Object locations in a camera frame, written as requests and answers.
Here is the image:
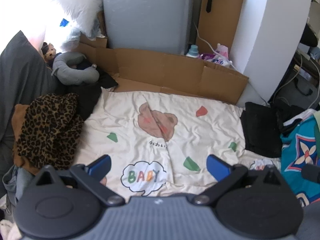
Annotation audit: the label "crumpled black cloth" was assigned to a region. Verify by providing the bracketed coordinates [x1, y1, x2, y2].
[274, 104, 307, 134]

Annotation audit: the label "upright cardboard panel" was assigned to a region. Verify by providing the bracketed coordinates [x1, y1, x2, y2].
[196, 0, 247, 63]

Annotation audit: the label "green garment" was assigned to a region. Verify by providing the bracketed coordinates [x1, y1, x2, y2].
[313, 116, 320, 155]

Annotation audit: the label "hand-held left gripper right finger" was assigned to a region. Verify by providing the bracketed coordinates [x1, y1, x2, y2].
[192, 154, 284, 207]

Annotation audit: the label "grey blue garment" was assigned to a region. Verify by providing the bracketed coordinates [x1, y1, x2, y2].
[2, 165, 38, 205]

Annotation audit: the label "grey neck pillow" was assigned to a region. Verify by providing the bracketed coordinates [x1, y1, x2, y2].
[51, 52, 99, 85]

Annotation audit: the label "black garment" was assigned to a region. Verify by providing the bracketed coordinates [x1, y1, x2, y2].
[54, 70, 119, 122]

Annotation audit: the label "brown garment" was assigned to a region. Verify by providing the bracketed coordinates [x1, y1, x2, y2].
[11, 104, 30, 168]

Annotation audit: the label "grey appliance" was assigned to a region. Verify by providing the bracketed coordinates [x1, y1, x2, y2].
[101, 0, 203, 55]

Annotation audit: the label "small teddy bear toy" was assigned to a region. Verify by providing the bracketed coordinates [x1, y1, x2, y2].
[41, 42, 57, 62]

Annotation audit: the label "round black gold table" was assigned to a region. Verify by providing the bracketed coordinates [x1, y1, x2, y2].
[299, 22, 320, 48]

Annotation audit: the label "white plastic bag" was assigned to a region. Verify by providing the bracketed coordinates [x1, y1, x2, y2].
[59, 17, 82, 53]

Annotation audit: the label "grey suitcase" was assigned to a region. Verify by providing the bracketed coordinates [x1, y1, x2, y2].
[271, 72, 320, 110]

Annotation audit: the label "teal printed garment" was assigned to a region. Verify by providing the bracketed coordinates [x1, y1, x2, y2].
[280, 115, 320, 208]

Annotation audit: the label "pink packet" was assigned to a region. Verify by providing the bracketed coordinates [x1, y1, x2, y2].
[215, 44, 230, 58]

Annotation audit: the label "cream printed blanket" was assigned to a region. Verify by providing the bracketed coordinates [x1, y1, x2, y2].
[72, 90, 282, 197]

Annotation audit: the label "detergent bottle with teal cap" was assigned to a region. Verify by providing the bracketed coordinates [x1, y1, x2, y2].
[186, 44, 199, 58]

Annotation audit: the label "dark grey pillow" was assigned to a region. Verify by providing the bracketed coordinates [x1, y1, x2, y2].
[0, 30, 59, 170]

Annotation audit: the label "white pillow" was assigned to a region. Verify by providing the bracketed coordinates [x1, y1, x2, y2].
[45, 0, 104, 40]

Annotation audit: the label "folded black clothes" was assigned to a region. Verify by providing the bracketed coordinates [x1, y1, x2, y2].
[240, 102, 284, 158]

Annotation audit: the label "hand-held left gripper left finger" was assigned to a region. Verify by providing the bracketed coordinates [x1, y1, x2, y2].
[32, 154, 125, 207]

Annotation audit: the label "flat cardboard sheet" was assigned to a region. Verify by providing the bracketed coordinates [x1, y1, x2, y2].
[79, 36, 249, 105]

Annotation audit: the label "white cable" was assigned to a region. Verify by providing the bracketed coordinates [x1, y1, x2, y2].
[193, 21, 239, 70]

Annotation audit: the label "leopard print skirt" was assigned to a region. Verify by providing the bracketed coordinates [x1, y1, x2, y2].
[15, 93, 85, 170]

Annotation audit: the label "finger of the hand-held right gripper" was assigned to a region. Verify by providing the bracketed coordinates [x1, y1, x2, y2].
[301, 164, 320, 181]

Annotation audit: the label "white fluffy cloth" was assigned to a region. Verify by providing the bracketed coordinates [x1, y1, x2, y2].
[0, 219, 22, 240]

